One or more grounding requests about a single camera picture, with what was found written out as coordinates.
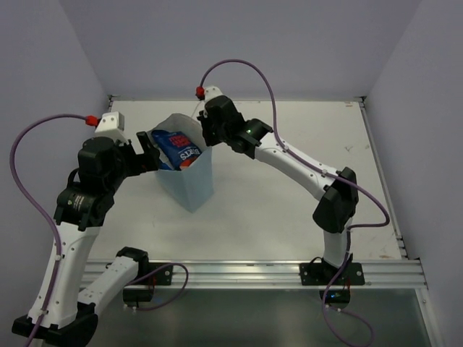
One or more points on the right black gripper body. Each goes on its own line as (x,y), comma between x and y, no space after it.
(212,135)

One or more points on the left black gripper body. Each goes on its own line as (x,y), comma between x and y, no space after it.
(137,159)

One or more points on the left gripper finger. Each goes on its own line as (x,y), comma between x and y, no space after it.
(147,145)
(123,146)

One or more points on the blue red snack packet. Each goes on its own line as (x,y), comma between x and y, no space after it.
(179,152)

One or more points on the light blue paper bag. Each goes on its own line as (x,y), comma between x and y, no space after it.
(193,186)

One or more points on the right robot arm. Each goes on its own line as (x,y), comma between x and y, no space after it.
(333,189)

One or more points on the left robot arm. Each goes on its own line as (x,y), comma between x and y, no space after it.
(64,314)

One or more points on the left base control box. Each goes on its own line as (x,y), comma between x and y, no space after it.
(136,297)

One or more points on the base control box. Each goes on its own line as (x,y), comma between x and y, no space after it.
(339,298)
(136,297)

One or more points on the right base control box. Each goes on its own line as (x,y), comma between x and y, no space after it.
(339,298)

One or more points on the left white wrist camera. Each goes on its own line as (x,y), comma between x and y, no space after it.
(111,125)

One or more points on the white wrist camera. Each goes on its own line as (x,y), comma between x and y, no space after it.
(211,92)
(111,125)

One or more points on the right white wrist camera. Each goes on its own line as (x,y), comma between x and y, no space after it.
(211,92)

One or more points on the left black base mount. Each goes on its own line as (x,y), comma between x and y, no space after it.
(154,274)

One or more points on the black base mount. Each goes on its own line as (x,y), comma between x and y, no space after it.
(318,272)
(154,274)

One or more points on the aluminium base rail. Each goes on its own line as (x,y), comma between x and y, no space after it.
(373,274)

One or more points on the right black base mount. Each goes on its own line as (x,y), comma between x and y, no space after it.
(318,272)

